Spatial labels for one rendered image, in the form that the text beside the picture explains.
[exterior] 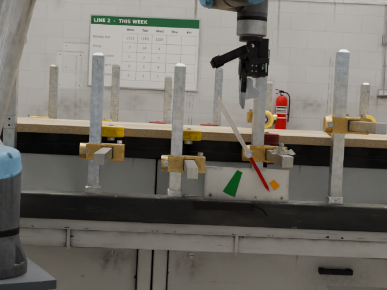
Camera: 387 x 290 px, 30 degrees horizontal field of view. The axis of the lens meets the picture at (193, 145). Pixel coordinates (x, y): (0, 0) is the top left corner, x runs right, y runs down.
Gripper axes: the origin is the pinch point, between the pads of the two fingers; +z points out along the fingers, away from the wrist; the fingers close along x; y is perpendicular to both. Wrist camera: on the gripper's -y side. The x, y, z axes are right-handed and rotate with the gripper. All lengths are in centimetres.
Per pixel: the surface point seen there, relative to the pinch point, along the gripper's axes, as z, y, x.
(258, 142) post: 11.5, 6.7, 6.2
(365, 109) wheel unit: -1, 70, 115
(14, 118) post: 7, -68, 6
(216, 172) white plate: 21.1, -5.7, 5.5
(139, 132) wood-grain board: 10.5, -30.4, 22.9
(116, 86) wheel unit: -7, -45, 115
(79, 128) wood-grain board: 10, -50, 23
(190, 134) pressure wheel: 10.1, -13.8, 15.0
